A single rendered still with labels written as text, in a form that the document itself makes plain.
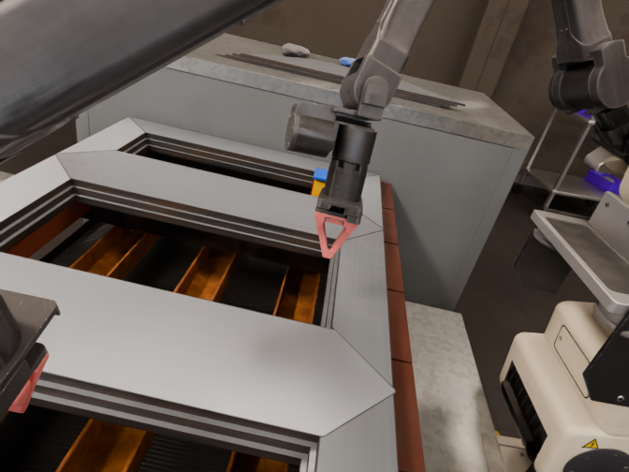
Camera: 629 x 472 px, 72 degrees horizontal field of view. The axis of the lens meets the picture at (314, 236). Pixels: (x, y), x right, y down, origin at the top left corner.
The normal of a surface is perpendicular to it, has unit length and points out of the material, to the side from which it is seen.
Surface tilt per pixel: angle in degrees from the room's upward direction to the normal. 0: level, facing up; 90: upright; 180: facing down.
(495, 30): 90
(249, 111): 90
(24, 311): 13
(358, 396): 0
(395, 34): 62
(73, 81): 79
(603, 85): 72
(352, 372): 0
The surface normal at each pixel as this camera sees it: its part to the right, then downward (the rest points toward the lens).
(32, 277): 0.20, -0.84
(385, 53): 0.19, 0.23
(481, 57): -0.05, 0.50
